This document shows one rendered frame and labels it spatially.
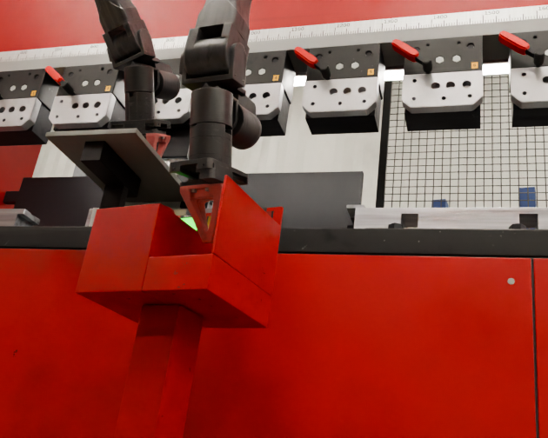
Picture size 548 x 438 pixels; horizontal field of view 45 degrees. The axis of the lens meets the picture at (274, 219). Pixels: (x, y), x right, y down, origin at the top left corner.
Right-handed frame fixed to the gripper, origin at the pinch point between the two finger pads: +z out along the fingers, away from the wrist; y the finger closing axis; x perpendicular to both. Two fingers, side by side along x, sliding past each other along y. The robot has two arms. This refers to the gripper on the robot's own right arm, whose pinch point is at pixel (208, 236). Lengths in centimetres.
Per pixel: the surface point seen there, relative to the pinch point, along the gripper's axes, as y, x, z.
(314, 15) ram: 51, 6, -56
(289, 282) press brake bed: 24.2, -0.5, 4.1
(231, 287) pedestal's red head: -2.5, -5.1, 6.9
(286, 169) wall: 497, 224, -147
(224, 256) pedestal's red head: -4.3, -5.1, 3.3
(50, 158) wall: 505, 543, -195
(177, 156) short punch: 41, 34, -25
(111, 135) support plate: 12.8, 28.0, -20.9
